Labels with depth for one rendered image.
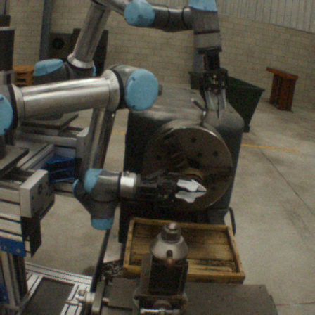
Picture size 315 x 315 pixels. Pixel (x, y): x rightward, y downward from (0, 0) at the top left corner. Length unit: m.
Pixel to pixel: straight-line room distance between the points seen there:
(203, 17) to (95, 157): 0.55
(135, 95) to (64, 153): 0.56
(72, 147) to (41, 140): 0.13
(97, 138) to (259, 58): 10.82
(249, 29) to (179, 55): 2.43
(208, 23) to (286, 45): 11.14
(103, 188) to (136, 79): 0.33
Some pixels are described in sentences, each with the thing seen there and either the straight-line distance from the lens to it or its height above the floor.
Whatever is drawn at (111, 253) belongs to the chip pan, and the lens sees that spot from 1.70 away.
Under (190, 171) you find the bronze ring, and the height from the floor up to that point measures 1.12.
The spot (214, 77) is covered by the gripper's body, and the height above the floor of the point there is 1.43.
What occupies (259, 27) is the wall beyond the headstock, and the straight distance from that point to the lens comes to 11.77.
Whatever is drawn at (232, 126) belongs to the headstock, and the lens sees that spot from 1.38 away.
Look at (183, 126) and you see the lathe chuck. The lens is 1.20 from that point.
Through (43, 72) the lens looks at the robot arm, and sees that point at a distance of 1.41.
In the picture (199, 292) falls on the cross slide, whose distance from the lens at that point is 0.87.
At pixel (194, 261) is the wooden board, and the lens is 1.12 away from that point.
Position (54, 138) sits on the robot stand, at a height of 1.09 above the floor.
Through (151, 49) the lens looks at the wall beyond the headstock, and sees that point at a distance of 11.22.
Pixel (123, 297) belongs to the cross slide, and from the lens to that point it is 0.83.
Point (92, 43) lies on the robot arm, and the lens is 1.42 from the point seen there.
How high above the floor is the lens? 1.53
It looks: 20 degrees down
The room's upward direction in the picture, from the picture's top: 7 degrees clockwise
